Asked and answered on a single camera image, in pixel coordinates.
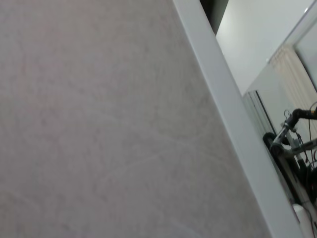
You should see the black and silver equipment stand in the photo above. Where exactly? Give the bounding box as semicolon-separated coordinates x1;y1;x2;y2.
262;101;317;206

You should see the cream curtain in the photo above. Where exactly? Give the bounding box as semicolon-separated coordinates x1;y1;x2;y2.
270;43;317;117

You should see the white partition frame strip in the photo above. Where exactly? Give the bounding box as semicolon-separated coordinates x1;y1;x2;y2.
171;0;312;238

